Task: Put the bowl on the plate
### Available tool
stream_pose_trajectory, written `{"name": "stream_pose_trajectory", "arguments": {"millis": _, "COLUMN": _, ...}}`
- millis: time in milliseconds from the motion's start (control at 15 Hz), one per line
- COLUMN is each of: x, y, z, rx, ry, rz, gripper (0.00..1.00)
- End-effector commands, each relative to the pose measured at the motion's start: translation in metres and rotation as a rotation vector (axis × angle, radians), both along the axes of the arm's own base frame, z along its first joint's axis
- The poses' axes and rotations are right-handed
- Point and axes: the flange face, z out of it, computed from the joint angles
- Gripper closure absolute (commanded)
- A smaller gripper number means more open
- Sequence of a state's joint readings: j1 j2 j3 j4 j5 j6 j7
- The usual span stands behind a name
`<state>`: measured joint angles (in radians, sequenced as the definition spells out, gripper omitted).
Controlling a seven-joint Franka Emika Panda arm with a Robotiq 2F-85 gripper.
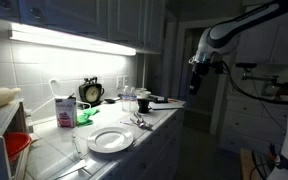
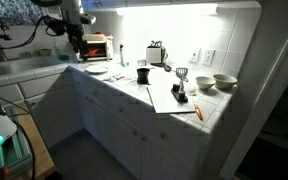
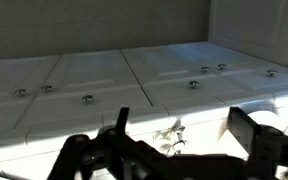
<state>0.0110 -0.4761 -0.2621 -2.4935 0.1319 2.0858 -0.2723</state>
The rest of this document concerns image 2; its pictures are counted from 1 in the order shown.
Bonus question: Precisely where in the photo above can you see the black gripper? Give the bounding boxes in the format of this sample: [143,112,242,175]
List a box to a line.
[67,26,87,63]

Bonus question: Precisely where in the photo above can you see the white round plate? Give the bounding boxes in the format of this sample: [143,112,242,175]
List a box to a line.
[85,64,110,75]

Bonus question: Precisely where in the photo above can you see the small white bowl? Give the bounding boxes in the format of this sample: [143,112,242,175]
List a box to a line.
[195,76,217,90]

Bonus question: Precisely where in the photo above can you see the large white bowl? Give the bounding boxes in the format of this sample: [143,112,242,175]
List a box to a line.
[212,73,238,90]

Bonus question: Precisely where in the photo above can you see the white toaster oven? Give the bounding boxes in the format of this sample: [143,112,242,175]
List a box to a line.
[82,33,115,63]

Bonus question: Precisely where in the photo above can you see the metal cutlery piece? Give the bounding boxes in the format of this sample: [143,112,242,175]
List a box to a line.
[102,75,118,83]
[113,73,127,81]

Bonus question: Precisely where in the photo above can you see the tall clear glass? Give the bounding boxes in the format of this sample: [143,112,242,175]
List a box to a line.
[118,43,125,66]

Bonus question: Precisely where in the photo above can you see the white sink cabinet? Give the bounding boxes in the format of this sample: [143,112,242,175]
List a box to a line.
[0,64,85,148]

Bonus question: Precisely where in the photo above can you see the white sink basin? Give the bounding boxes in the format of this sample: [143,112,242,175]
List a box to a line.
[0,56,68,79]

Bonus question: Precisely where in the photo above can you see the black cup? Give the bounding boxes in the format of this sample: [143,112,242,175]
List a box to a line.
[136,67,151,85]

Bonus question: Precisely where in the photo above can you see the floral patterned curtain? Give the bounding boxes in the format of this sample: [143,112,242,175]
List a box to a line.
[0,0,45,27]

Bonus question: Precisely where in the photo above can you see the black alarm clock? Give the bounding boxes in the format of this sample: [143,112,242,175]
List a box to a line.
[149,40,169,64]

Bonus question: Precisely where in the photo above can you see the black ladle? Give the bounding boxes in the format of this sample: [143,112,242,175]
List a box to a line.
[150,62,177,73]

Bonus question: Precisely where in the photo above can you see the white lower counter cabinets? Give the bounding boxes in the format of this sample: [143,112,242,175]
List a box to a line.
[68,66,226,180]

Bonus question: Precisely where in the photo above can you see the white cutting board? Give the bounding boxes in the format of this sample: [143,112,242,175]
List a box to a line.
[146,68,197,115]

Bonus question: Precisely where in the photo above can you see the under-cabinet light strip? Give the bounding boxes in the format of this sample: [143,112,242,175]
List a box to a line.
[115,3,220,17]

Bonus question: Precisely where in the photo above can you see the slotted metal spatula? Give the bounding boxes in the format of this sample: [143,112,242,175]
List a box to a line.
[175,67,189,94]

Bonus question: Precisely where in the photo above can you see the white upper cabinets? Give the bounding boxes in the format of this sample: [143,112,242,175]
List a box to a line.
[80,0,262,9]

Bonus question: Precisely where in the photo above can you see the wooden platform board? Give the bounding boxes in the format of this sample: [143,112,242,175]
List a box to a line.
[13,106,57,178]

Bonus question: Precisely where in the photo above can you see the orange peeler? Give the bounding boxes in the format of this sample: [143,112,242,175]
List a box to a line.
[193,103,204,122]

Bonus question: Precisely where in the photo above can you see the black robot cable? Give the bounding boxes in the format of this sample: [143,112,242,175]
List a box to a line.
[0,14,57,51]
[0,94,37,180]

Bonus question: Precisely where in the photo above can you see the white wall outlet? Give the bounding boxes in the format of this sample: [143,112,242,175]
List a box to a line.
[189,48,202,64]
[202,48,216,66]

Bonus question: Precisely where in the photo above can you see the orange cable connector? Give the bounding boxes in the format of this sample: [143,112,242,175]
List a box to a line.
[1,166,10,178]

